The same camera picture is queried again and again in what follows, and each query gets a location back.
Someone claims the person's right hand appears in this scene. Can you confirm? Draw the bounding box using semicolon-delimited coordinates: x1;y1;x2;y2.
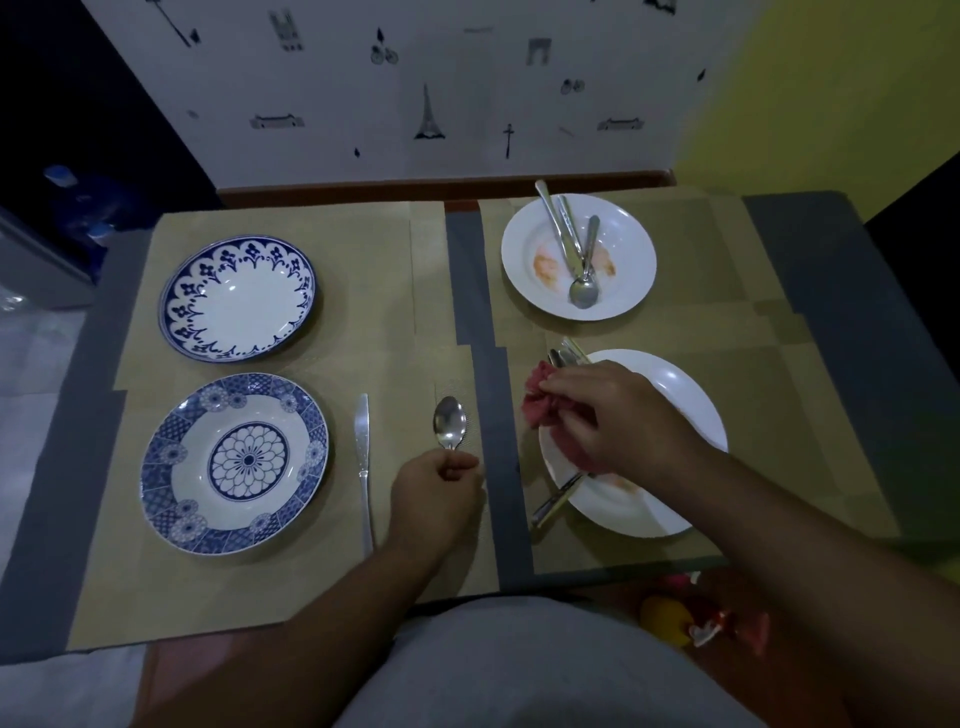
538;359;714;489

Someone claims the person's left hand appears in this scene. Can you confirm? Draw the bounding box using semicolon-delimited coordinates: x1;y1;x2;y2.
386;449;485;556

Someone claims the white plate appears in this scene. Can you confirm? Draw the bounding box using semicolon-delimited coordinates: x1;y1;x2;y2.
537;348;730;540
500;192;659;324

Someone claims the steel spoon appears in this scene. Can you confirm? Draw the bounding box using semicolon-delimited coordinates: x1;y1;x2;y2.
568;215;603;310
432;395;469;455

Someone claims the steel knife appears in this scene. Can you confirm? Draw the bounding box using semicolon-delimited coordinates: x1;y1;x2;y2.
533;178;585;279
353;392;376;560

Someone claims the red cleaning cloth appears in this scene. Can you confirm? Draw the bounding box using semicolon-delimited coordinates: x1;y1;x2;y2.
521;362;594;470

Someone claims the pile of steel cutlery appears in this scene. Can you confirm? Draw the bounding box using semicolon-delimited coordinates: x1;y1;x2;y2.
530;337;601;530

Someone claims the blue geometric rim plate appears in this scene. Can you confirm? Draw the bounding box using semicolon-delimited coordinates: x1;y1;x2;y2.
138;372;331;558

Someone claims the steel fork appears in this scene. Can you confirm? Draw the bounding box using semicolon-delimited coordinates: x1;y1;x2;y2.
556;194;588;279

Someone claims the blue floral rim plate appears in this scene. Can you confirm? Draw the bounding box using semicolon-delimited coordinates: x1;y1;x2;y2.
157;234;320;364

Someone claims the person's left forearm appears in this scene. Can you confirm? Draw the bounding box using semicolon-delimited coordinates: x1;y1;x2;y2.
131;532;444;728

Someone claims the person's right forearm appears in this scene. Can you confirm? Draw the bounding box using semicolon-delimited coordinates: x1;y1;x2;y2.
652;442;960;728

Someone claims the person's grey shirt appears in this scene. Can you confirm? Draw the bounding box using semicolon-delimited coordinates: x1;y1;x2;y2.
333;596;770;728

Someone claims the beige woven placemat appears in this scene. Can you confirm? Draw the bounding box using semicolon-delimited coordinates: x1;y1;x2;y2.
112;200;450;391
477;187;815;361
509;314;901;579
65;344;500;652

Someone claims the yellow red toy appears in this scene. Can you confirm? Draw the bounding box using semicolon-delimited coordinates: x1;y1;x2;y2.
659;573;774;658

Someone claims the brown wooden seat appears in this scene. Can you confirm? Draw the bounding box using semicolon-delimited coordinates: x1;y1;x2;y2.
131;644;249;728

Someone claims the brown wooden baseboard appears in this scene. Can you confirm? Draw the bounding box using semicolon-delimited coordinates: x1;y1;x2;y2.
215;170;676;210

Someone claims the black furniture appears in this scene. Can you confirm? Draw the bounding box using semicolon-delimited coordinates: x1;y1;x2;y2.
864;149;960;361

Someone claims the silver water dispenser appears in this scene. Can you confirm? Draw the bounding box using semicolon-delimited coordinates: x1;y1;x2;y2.
0;206;99;313

